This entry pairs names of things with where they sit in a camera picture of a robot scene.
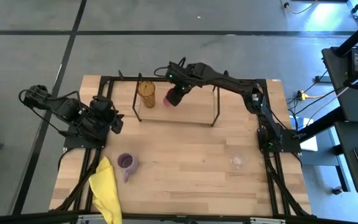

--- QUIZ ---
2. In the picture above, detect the yellow cloth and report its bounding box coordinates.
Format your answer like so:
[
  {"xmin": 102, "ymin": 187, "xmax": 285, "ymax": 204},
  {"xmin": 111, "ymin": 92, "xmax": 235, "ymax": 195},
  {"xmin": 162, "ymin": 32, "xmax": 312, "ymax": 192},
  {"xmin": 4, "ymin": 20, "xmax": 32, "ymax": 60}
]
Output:
[{"xmin": 88, "ymin": 156, "xmax": 123, "ymax": 224}]

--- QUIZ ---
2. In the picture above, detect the white box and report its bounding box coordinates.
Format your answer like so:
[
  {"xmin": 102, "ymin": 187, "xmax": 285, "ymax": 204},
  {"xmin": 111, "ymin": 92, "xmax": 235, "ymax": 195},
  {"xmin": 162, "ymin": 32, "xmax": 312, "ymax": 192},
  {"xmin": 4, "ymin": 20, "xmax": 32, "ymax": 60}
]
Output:
[{"xmin": 289, "ymin": 115, "xmax": 319, "ymax": 152}]

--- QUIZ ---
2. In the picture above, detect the black desk leg beam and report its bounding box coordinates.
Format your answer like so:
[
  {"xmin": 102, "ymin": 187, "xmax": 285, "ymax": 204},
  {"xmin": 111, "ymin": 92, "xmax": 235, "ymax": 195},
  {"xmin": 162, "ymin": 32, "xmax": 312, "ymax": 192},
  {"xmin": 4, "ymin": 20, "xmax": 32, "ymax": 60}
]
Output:
[{"xmin": 296, "ymin": 107, "xmax": 344, "ymax": 142}]

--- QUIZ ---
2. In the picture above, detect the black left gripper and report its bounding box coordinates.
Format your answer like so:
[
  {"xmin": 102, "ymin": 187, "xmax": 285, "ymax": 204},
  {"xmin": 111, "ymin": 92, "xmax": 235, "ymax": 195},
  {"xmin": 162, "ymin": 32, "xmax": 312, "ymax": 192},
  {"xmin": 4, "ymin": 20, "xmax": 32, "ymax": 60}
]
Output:
[{"xmin": 91, "ymin": 96, "xmax": 126, "ymax": 135}]

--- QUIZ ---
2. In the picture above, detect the black-framed wooden shelf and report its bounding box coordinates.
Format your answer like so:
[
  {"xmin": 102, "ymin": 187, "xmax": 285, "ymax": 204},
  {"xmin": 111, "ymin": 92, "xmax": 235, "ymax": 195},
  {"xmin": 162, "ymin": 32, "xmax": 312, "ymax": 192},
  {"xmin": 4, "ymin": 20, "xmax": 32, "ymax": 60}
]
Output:
[{"xmin": 131, "ymin": 73, "xmax": 222, "ymax": 128}]

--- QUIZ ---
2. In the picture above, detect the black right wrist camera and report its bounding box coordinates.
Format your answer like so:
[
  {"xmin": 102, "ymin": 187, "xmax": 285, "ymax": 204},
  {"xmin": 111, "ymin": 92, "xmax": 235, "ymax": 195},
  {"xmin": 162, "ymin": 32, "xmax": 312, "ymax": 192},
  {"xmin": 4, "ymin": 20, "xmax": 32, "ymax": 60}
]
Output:
[{"xmin": 166, "ymin": 63, "xmax": 188, "ymax": 85}]

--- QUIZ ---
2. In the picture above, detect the yellow floor cable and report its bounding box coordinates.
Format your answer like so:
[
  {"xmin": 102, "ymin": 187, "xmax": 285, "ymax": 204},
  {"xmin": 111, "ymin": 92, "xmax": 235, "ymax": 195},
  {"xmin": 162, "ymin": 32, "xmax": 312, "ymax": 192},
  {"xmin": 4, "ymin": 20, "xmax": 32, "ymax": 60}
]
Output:
[{"xmin": 280, "ymin": 0, "xmax": 319, "ymax": 15}]

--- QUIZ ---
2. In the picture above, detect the purple bubble mug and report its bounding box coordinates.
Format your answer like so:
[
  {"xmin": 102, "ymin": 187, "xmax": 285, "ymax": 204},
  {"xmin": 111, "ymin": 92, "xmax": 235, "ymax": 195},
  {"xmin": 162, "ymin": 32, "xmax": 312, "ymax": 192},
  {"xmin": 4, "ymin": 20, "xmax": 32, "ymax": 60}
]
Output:
[{"xmin": 117, "ymin": 152, "xmax": 139, "ymax": 184}]

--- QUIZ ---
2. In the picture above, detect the clear glass cup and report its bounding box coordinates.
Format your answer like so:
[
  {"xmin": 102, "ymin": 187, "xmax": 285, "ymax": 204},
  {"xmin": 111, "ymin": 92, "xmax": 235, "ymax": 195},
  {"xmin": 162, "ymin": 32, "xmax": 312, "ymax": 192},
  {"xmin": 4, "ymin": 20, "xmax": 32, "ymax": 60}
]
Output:
[{"xmin": 228, "ymin": 151, "xmax": 249, "ymax": 171}]

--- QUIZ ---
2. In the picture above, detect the black diagonal pole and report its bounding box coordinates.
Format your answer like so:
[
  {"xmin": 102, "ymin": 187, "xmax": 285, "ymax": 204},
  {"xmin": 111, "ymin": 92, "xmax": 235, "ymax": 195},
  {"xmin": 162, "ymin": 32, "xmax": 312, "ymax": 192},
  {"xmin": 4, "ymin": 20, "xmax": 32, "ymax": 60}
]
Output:
[{"xmin": 334, "ymin": 20, "xmax": 358, "ymax": 57}]

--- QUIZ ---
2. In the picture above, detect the black desk with laptop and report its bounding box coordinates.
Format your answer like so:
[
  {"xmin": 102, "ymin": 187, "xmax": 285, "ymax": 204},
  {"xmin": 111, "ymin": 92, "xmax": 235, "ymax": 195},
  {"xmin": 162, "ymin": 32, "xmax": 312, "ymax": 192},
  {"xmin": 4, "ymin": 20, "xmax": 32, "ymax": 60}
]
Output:
[{"xmin": 321, "ymin": 45, "xmax": 358, "ymax": 123}]

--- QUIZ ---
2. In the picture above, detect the black desk with keyboard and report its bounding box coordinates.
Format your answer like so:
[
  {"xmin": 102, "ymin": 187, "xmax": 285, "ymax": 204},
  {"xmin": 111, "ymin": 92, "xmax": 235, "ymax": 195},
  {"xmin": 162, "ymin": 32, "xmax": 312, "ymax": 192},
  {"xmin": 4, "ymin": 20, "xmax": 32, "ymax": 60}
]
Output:
[{"xmin": 333, "ymin": 120, "xmax": 358, "ymax": 196}]

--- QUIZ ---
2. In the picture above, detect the amber faceted tumbler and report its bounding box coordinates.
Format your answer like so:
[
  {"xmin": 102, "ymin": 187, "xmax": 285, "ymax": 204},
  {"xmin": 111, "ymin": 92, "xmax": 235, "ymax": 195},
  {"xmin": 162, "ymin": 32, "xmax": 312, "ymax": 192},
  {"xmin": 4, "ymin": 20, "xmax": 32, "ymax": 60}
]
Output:
[{"xmin": 137, "ymin": 80, "xmax": 157, "ymax": 109}]

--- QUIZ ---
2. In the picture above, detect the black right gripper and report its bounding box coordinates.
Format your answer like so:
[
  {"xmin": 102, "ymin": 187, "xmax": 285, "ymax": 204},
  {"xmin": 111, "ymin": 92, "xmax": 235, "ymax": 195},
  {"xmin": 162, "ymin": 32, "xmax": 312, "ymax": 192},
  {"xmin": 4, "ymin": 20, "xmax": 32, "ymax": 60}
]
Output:
[{"xmin": 165, "ymin": 83, "xmax": 196, "ymax": 106}]

